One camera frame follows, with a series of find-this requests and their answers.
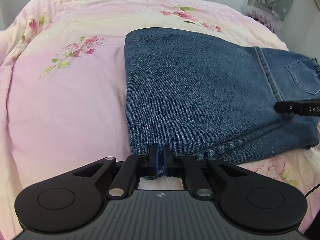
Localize black cable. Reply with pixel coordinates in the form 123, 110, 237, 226
304, 181, 320, 198

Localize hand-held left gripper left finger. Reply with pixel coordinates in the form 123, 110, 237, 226
70, 144, 159, 200

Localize pile of purple clothes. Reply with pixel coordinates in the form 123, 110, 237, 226
246, 9, 276, 33

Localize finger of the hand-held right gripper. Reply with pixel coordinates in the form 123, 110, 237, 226
274, 100, 303, 118

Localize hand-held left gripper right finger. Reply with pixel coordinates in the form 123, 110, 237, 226
162, 145, 250, 199

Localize pink floral quilt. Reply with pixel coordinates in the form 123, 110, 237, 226
0, 0, 320, 233

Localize blue denim pants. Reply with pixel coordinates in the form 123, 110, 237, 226
124, 27, 320, 181

